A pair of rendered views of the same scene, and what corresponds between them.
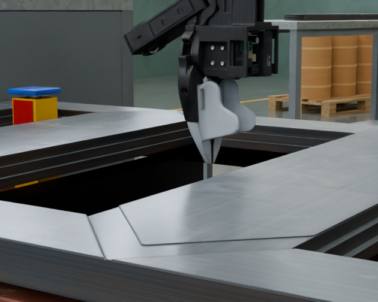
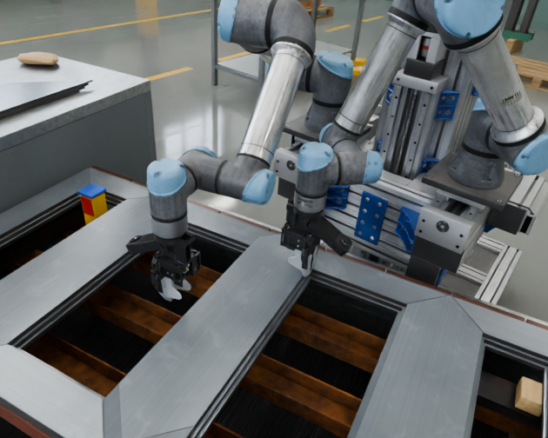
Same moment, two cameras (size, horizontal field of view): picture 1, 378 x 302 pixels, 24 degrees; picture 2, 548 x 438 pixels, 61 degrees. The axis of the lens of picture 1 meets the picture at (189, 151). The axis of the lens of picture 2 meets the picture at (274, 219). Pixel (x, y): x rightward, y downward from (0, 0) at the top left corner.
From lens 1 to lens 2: 66 cm
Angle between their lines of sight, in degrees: 26
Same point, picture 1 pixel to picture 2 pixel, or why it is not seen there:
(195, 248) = not seen: outside the picture
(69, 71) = (115, 137)
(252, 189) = (181, 354)
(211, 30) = (165, 264)
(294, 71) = not seen: hidden behind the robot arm
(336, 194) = (217, 361)
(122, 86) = (147, 132)
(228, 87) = not seen: hidden behind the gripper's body
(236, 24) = (177, 261)
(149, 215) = (130, 399)
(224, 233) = (157, 425)
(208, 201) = (158, 374)
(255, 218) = (175, 401)
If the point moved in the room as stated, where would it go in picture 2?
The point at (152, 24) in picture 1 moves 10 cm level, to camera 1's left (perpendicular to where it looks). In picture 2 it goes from (138, 247) to (91, 247)
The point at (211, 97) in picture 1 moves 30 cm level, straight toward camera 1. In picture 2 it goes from (168, 284) to (149, 402)
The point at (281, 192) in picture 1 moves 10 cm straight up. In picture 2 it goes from (193, 357) to (191, 324)
